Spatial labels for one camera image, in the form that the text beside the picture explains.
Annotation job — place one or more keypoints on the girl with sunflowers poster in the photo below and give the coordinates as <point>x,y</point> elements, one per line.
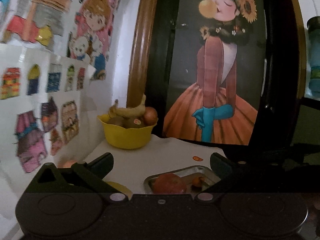
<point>221,106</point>

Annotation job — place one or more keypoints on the pale pink apple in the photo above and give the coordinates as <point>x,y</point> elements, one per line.
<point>66,164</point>

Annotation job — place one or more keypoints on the white printed table cloth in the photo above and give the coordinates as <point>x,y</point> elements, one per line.
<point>132,167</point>

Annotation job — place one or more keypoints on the brown wooden frame post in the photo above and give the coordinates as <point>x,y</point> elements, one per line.
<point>140,52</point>

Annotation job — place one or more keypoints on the small red cherry tomato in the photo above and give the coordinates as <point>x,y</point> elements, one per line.
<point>198,182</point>

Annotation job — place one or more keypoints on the brown round fruit in bowl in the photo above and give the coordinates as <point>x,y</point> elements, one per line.
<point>150,116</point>

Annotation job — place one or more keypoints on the yellow plastic fruit bowl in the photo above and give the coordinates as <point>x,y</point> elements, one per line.
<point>125,138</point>

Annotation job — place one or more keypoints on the banana in yellow bowl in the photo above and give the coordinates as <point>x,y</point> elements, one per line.
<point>129,112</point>

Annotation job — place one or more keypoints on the large colored figure drawing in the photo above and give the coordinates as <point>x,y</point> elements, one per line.
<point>40,24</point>

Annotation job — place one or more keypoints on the kiwi fruit with sticker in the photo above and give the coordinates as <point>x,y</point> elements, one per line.
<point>133,123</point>

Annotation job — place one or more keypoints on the colored houses drawing paper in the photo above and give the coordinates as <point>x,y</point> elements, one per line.
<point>43,117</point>

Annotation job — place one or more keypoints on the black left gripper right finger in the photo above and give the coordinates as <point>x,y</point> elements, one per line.
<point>234,177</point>

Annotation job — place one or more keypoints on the large red apple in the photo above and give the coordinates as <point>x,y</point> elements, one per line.
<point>169,183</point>

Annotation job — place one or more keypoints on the metal rectangular tray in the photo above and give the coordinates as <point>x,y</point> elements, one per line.
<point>189,174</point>

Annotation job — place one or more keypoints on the cartoon girl bear drawing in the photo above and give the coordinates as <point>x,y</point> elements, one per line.
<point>90,38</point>

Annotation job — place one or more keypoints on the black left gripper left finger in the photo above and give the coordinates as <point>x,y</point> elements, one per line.
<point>89,177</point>

